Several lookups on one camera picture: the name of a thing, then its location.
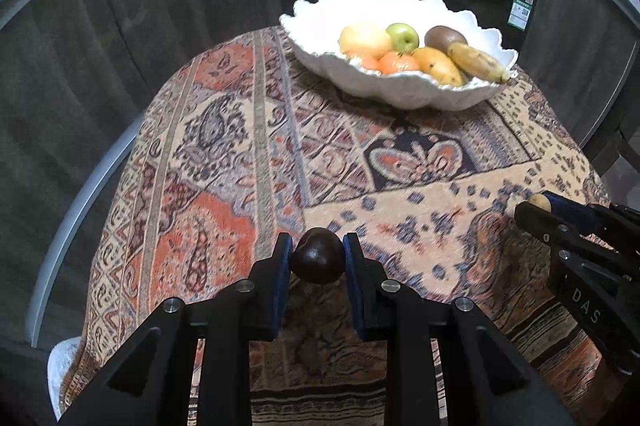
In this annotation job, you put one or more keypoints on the yellow mango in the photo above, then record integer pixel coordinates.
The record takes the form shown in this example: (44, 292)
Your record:
(437, 65)

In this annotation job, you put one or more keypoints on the white scalloped bowl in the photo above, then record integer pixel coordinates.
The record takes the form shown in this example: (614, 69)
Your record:
(400, 93)

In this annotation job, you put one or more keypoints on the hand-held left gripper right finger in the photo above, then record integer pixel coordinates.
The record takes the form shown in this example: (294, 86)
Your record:
(354, 291)

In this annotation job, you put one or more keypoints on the patterned paisley tablecloth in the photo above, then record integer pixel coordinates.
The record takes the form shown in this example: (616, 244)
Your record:
(225, 155)

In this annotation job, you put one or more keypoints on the dark plum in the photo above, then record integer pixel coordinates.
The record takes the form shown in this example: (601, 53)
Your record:
(317, 256)

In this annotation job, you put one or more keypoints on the orange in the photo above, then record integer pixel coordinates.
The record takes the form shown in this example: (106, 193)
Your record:
(400, 63)
(367, 61)

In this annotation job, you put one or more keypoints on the small tan round fruit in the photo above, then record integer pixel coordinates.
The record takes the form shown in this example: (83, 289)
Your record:
(540, 202)

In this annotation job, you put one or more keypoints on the yellow pear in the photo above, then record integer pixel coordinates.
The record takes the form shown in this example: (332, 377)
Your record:
(365, 38)

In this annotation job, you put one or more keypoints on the brown coconut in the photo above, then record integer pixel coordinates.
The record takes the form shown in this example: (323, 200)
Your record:
(445, 36)

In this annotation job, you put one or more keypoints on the banana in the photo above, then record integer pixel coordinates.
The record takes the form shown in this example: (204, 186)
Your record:
(477, 61)

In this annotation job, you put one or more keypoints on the dark wooden chair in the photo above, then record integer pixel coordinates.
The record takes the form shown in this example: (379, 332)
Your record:
(622, 150)

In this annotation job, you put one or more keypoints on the grey cabinet plinth strip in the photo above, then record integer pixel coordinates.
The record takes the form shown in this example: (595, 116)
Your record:
(65, 231)

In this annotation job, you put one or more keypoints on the green white label sticker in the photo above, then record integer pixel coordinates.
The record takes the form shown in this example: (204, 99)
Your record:
(521, 8)

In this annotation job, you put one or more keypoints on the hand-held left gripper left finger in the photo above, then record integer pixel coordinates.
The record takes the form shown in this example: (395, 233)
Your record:
(282, 286)

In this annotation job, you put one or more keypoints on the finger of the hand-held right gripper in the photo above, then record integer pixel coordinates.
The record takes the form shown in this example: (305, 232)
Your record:
(537, 223)
(575, 213)

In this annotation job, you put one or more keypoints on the white round object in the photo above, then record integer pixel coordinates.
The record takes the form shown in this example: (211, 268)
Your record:
(60, 371)

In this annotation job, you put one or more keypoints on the green apple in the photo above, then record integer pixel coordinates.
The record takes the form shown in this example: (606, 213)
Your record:
(402, 36)

